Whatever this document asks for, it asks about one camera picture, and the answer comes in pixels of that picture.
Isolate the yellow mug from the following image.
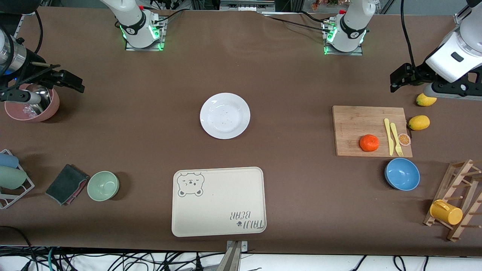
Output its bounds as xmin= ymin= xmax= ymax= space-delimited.
xmin=430 ymin=199 xmax=463 ymax=225

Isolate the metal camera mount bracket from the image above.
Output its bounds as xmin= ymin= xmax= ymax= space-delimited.
xmin=217 ymin=240 xmax=248 ymax=271

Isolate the wooden cutting board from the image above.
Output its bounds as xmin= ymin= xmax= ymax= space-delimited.
xmin=332 ymin=106 xmax=413 ymax=158

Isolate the pale green bowl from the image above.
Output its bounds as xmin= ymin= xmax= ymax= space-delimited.
xmin=87 ymin=171 xmax=120 ymax=202

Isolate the brown table cover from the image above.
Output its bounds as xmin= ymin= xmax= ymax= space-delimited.
xmin=0 ymin=7 xmax=482 ymax=257

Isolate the beige bear print tray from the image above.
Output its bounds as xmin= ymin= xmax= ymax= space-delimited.
xmin=172 ymin=167 xmax=267 ymax=238

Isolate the dark grey folded cloth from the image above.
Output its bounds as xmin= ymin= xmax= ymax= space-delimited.
xmin=45 ymin=164 xmax=90 ymax=206

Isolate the wooden mug rack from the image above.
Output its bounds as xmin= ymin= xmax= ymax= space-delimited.
xmin=423 ymin=159 xmax=482 ymax=242

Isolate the yellow plastic knife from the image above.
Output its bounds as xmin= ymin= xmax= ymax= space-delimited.
xmin=384 ymin=118 xmax=394 ymax=156

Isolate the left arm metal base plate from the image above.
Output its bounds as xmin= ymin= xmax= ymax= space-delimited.
xmin=323 ymin=21 xmax=364 ymax=56

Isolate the yellow lemon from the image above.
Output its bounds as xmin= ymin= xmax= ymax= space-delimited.
xmin=409 ymin=115 xmax=430 ymax=131
xmin=416 ymin=93 xmax=437 ymax=107

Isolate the pink bowl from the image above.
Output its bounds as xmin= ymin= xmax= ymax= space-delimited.
xmin=5 ymin=84 xmax=60 ymax=123

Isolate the black floor cable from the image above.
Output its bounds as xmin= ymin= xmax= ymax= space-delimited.
xmin=0 ymin=225 xmax=38 ymax=271

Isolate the blue bowl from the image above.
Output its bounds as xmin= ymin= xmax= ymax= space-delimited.
xmin=384 ymin=158 xmax=421 ymax=191

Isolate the aluminium corner profile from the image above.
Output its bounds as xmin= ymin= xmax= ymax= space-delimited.
xmin=454 ymin=3 xmax=472 ymax=25

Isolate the colourful toy pile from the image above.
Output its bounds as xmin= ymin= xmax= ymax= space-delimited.
xmin=311 ymin=0 xmax=351 ymax=10

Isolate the white wire rack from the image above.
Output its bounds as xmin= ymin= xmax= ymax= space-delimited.
xmin=0 ymin=149 xmax=35 ymax=210

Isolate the white round plate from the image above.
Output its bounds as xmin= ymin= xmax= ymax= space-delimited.
xmin=200 ymin=93 xmax=251 ymax=140

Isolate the orange fruit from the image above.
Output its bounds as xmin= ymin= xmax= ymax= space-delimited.
xmin=359 ymin=134 xmax=380 ymax=152

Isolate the metal scoop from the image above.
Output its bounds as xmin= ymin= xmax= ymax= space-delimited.
xmin=23 ymin=84 xmax=52 ymax=115

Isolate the black table cable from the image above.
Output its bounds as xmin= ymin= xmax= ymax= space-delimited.
xmin=297 ymin=11 xmax=329 ymax=24
xmin=262 ymin=14 xmax=333 ymax=33
xmin=153 ymin=8 xmax=189 ymax=27

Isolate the light blue cup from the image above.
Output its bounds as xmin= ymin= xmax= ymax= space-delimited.
xmin=0 ymin=153 xmax=19 ymax=169

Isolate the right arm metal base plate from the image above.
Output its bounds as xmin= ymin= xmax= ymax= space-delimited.
xmin=125 ymin=17 xmax=166 ymax=51

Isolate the yellow plastic fork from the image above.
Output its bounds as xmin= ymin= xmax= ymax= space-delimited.
xmin=390 ymin=123 xmax=404 ymax=157

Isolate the pale green cup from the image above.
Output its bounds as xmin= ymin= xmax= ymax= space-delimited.
xmin=0 ymin=166 xmax=27 ymax=190

